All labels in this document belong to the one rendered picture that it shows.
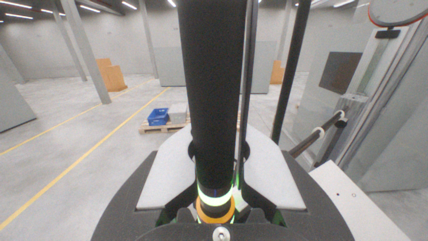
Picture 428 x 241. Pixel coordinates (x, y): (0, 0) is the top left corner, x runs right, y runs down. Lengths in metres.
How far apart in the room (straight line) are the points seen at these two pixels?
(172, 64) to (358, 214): 7.38
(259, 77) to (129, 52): 11.51
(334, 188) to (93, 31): 16.05
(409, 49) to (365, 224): 0.62
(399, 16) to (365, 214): 0.60
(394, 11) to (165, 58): 7.29
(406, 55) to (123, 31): 14.39
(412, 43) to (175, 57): 7.14
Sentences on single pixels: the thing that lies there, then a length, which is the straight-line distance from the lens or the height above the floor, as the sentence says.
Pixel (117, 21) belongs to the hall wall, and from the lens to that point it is 14.67.
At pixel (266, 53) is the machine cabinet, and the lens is 5.85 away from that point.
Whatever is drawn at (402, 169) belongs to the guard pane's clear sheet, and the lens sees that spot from 0.87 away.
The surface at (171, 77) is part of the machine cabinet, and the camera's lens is 7.56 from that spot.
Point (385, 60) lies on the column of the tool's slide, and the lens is 0.74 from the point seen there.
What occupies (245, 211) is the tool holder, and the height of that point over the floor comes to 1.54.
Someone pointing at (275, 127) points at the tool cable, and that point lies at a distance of 0.17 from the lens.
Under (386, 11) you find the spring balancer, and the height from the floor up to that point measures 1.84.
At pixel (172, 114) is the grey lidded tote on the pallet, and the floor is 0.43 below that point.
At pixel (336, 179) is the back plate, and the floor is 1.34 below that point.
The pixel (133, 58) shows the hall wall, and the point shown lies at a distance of 14.20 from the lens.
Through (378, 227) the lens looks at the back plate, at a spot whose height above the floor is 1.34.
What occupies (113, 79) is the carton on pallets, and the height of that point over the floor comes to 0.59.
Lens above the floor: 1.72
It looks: 29 degrees down
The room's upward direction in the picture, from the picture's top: 1 degrees counter-clockwise
